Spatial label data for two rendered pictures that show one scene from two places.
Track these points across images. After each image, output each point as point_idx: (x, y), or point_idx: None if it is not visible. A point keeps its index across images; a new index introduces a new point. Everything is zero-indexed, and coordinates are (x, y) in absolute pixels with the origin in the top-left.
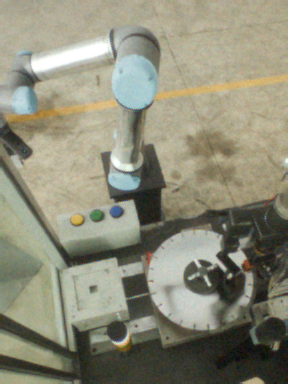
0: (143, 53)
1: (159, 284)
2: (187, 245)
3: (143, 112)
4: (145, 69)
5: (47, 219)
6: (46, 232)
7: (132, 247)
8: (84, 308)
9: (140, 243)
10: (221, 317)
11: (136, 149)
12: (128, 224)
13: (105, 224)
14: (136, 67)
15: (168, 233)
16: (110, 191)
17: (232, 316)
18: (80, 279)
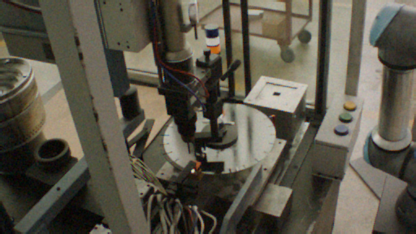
0: (405, 11)
1: (239, 110)
2: (257, 141)
3: (384, 68)
4: (382, 10)
5: (355, 80)
6: (319, 41)
7: (311, 166)
8: (266, 85)
9: (311, 173)
10: (175, 129)
11: (379, 114)
12: (321, 132)
13: (332, 119)
14: (385, 5)
15: (305, 199)
16: (393, 178)
17: (172, 166)
18: (291, 91)
